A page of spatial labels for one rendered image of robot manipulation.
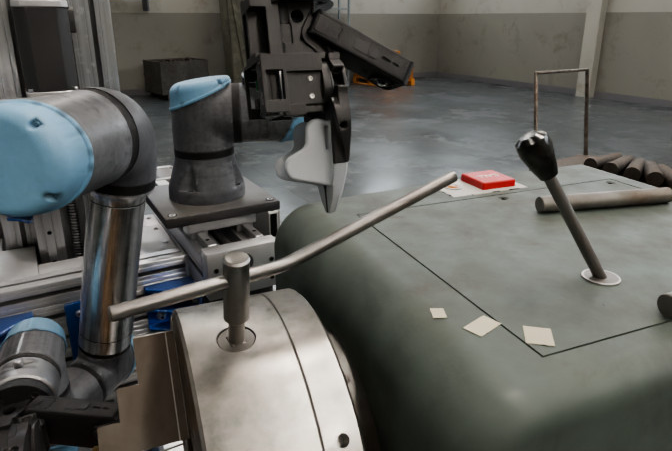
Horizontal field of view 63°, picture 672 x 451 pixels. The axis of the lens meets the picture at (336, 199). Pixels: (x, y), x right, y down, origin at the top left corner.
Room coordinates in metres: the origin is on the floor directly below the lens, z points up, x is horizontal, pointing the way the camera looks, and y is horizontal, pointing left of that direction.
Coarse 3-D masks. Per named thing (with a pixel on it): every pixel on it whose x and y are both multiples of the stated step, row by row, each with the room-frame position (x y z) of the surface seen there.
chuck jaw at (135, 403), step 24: (144, 336) 0.47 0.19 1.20; (168, 336) 0.48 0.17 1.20; (144, 360) 0.46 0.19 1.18; (168, 360) 0.47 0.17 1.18; (144, 384) 0.45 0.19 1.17; (168, 384) 0.45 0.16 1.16; (120, 408) 0.43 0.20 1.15; (144, 408) 0.43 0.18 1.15; (168, 408) 0.44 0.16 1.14; (120, 432) 0.42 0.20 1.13; (144, 432) 0.42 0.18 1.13; (168, 432) 0.43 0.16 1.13
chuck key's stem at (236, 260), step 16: (224, 256) 0.40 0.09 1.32; (240, 256) 0.41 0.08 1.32; (224, 272) 0.40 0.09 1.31; (240, 272) 0.40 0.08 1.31; (240, 288) 0.40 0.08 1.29; (224, 304) 0.40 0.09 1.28; (240, 304) 0.40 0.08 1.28; (224, 320) 0.41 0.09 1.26; (240, 320) 0.40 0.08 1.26; (240, 336) 0.41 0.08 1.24
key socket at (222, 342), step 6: (246, 330) 0.43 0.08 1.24; (222, 336) 0.42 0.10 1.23; (246, 336) 0.42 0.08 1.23; (252, 336) 0.42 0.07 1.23; (222, 342) 0.41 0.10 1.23; (228, 342) 0.41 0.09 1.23; (246, 342) 0.41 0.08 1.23; (252, 342) 0.42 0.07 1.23; (222, 348) 0.41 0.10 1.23; (228, 348) 0.41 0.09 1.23; (234, 348) 0.41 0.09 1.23; (240, 348) 0.41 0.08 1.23; (246, 348) 0.41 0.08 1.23
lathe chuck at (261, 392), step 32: (192, 320) 0.44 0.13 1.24; (256, 320) 0.44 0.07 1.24; (192, 352) 0.40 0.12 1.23; (224, 352) 0.40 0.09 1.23; (256, 352) 0.40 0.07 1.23; (288, 352) 0.41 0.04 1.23; (192, 384) 0.37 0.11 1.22; (224, 384) 0.37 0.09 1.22; (256, 384) 0.38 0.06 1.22; (288, 384) 0.38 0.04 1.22; (192, 416) 0.38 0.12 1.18; (224, 416) 0.35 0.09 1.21; (256, 416) 0.35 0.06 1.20; (288, 416) 0.36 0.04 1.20; (192, 448) 0.47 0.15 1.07; (224, 448) 0.33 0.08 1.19; (256, 448) 0.34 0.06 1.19; (288, 448) 0.34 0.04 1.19; (320, 448) 0.35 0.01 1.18
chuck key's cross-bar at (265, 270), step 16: (448, 176) 0.52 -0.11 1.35; (416, 192) 0.50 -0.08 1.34; (432, 192) 0.50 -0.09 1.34; (384, 208) 0.48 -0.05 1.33; (400, 208) 0.49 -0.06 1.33; (352, 224) 0.46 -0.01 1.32; (368, 224) 0.47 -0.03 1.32; (320, 240) 0.45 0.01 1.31; (336, 240) 0.45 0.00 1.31; (288, 256) 0.43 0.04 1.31; (304, 256) 0.43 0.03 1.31; (256, 272) 0.41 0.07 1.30; (272, 272) 0.42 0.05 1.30; (176, 288) 0.38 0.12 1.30; (192, 288) 0.38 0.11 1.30; (208, 288) 0.39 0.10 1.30; (224, 288) 0.40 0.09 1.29; (128, 304) 0.36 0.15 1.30; (144, 304) 0.36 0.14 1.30; (160, 304) 0.37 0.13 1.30; (112, 320) 0.35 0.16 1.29
